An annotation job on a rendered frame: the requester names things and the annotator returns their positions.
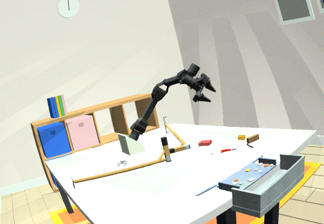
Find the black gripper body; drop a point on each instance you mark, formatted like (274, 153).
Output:
(198, 90)

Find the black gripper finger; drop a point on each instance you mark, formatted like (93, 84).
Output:
(204, 98)
(210, 87)

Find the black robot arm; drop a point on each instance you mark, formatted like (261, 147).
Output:
(183, 77)

